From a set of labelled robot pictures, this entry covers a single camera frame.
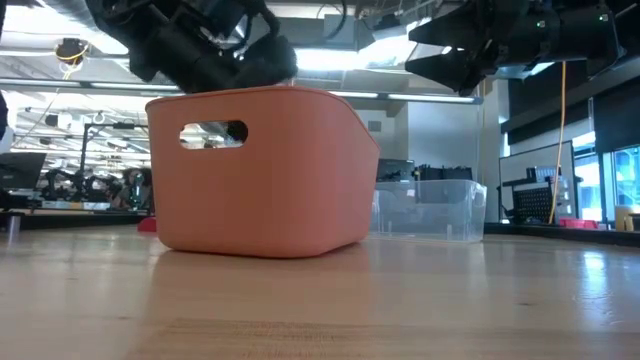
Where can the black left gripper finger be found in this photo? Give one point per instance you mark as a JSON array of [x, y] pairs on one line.
[[267, 60]]

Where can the black pegboard rack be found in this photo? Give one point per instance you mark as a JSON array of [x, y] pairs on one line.
[[532, 205]]

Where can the clear plastic container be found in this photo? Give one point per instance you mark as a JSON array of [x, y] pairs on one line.
[[440, 210]]

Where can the person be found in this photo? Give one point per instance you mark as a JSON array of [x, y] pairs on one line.
[[135, 180]]

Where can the grey partition board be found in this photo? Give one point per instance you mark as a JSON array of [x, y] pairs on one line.
[[515, 165]]

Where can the red tray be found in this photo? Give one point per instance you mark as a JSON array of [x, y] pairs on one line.
[[577, 223]]

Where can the black monitor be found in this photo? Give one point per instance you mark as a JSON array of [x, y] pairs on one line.
[[20, 170]]

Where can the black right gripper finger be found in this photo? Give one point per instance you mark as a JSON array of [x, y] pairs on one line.
[[450, 30], [455, 70]]

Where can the black frame stand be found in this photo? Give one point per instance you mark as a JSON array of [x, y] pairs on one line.
[[117, 126]]

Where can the black equipment case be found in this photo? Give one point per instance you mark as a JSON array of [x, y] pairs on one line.
[[442, 173]]

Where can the orange plastic bin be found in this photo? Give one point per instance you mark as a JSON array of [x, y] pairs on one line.
[[275, 200]]

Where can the background black robot arms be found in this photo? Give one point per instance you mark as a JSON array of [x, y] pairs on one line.
[[75, 189]]

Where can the red block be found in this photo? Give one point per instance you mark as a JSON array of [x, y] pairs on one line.
[[148, 226]]

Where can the yellow container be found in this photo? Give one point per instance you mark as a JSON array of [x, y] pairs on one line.
[[622, 217]]

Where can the grey ceiling box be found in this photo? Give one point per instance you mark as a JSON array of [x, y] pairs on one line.
[[337, 30]]

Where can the black yellow ceiling reel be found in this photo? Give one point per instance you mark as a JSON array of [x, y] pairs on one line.
[[71, 50]]

